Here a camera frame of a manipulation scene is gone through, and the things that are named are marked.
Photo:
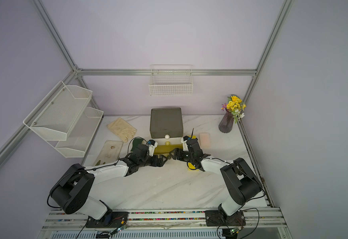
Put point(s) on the aluminium frame profile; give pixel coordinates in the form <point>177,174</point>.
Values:
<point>148,72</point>

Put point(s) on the white wire wall basket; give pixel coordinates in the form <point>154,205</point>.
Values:
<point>171,85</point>

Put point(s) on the white two-tier mesh shelf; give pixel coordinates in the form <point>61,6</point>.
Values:
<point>65,120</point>

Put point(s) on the beige rubber glove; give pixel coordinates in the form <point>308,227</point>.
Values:
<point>122,129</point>

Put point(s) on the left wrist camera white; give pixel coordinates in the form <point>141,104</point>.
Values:
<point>152,145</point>

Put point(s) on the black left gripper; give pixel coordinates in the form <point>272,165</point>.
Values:
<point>160,163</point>

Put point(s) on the olive three-drawer cabinet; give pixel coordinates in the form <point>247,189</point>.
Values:
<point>166,126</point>

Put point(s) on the purple glass vase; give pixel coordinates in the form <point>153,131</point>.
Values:
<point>226,124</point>

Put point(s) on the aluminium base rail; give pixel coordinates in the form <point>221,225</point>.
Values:
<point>255,223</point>

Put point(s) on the yellow artificial flowers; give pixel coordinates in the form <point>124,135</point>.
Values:
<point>234,106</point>

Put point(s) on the pink sponge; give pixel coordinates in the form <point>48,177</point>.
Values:
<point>205,140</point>

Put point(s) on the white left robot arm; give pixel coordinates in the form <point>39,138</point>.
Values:
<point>72,191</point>

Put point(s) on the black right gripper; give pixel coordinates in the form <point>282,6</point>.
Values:
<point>177,154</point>

